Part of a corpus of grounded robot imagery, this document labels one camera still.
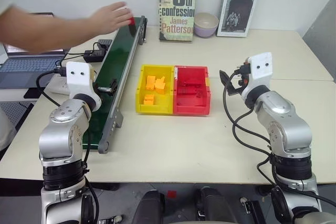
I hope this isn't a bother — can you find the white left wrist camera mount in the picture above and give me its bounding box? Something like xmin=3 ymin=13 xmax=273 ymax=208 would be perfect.
xmin=65 ymin=61 xmax=102 ymax=111

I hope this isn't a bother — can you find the black adapter cable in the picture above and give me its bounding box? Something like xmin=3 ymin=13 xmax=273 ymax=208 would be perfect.
xmin=54 ymin=49 xmax=98 ymax=77

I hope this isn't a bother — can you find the black power adapter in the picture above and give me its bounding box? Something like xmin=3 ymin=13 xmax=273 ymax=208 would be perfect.
xmin=83 ymin=48 xmax=106 ymax=63

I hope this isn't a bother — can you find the graphic design book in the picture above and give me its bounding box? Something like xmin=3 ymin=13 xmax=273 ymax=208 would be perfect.
xmin=216 ymin=0 xmax=261 ymax=38

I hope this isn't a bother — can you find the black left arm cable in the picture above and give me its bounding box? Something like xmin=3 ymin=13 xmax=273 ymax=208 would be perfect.
xmin=36 ymin=69 xmax=100 ymax=224

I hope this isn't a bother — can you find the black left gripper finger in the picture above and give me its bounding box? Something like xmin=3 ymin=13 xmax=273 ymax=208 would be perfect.
xmin=109 ymin=78 xmax=118 ymax=97

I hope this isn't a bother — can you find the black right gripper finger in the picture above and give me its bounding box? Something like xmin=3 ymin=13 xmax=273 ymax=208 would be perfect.
xmin=219 ymin=69 xmax=234 ymax=89
xmin=227 ymin=85 xmax=243 ymax=97

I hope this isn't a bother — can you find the red plastic bin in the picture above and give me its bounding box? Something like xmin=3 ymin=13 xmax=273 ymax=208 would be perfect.
xmin=172 ymin=65 xmax=212 ymax=116

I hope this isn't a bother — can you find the black mesh mat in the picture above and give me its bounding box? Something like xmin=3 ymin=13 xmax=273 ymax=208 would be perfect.
xmin=0 ymin=100 xmax=35 ymax=131

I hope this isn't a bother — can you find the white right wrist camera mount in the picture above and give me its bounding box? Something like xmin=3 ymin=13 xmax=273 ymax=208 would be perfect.
xmin=240 ymin=52 xmax=272 ymax=102

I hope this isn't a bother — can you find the yellow plastic bin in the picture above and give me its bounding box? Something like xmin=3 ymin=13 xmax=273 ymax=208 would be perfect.
xmin=135 ymin=64 xmax=175 ymax=115

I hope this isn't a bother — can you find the purple bowl with beige inside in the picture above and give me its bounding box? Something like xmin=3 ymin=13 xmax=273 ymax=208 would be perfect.
xmin=193 ymin=12 xmax=219 ymax=39

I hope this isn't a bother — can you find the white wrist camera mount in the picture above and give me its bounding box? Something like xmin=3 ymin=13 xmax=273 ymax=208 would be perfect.
xmin=65 ymin=61 xmax=102 ymax=111
xmin=240 ymin=52 xmax=272 ymax=102

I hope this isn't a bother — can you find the yellow toy block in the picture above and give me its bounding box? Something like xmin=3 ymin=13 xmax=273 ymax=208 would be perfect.
xmin=143 ymin=93 xmax=156 ymax=105
xmin=154 ymin=76 xmax=167 ymax=95
xmin=145 ymin=75 xmax=156 ymax=90

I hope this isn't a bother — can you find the person's bare hand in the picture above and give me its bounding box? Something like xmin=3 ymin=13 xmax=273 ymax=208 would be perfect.
xmin=90 ymin=1 xmax=132 ymax=36

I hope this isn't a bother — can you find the white power strip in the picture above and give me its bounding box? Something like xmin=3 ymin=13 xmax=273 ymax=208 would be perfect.
xmin=48 ymin=73 xmax=72 ymax=95

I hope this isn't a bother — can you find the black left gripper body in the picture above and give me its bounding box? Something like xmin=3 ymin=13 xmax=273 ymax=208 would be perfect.
xmin=90 ymin=69 xmax=113 ymax=93

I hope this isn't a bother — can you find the grey laptop computer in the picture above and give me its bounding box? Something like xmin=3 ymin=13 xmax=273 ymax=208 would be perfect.
xmin=0 ymin=12 xmax=69 ymax=90

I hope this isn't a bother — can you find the black controller box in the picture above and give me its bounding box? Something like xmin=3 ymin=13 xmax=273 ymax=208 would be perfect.
xmin=97 ymin=39 xmax=113 ymax=50

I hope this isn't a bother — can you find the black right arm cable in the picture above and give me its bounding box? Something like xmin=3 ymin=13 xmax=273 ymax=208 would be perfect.
xmin=222 ymin=73 xmax=277 ymax=186

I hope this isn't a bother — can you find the dark rounded shape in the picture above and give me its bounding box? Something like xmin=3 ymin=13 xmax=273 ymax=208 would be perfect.
xmin=131 ymin=189 xmax=166 ymax=224
xmin=194 ymin=186 xmax=232 ymax=224

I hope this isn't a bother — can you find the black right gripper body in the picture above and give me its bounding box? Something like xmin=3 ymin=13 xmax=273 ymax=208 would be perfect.
xmin=233 ymin=61 xmax=250 ymax=90

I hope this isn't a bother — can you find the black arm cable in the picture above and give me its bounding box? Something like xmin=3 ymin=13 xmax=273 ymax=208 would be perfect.
xmin=222 ymin=73 xmax=277 ymax=186
xmin=36 ymin=69 xmax=100 ymax=224

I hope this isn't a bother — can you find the green conveyor belt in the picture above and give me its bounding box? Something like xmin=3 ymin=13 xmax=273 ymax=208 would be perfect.
xmin=82 ymin=15 xmax=148 ymax=154

